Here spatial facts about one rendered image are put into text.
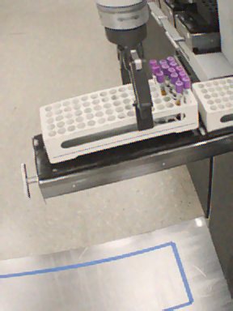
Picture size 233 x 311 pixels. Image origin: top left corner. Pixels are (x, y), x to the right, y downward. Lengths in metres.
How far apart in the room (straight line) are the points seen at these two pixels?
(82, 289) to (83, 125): 0.33
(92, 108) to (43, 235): 1.01
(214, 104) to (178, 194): 0.99
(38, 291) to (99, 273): 0.12
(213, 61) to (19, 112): 1.32
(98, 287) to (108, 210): 1.14
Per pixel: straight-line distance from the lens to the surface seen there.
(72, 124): 0.94
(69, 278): 0.82
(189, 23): 1.37
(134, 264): 0.82
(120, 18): 0.80
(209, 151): 1.03
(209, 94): 1.02
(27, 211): 1.99
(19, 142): 2.27
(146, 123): 0.93
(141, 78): 0.85
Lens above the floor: 1.52
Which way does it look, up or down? 46 degrees down
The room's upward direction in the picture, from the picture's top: 10 degrees counter-clockwise
